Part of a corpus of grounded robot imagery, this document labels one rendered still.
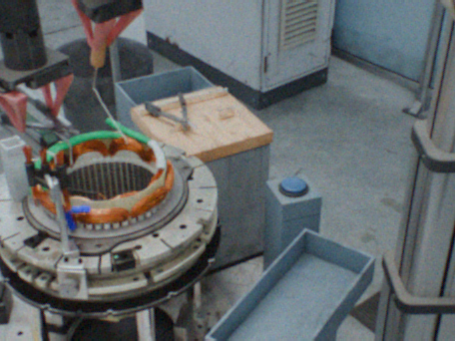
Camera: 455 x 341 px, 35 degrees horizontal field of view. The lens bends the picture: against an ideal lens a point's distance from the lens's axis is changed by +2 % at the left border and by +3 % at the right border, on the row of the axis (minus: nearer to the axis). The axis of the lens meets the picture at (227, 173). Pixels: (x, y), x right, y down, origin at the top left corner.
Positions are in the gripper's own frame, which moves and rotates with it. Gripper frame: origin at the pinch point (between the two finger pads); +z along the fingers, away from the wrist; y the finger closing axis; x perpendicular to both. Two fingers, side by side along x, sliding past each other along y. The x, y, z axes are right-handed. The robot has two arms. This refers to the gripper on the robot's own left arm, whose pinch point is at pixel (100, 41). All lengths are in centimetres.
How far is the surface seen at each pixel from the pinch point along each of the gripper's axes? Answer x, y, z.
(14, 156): -2.2, 10.1, 18.4
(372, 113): -34, -215, 161
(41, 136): -47, -29, 81
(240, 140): 9.0, -27.0, 26.2
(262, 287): 33.5, -3.6, 18.1
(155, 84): -18, -33, 39
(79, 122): -87, -77, 140
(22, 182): -0.5, 9.9, 22.7
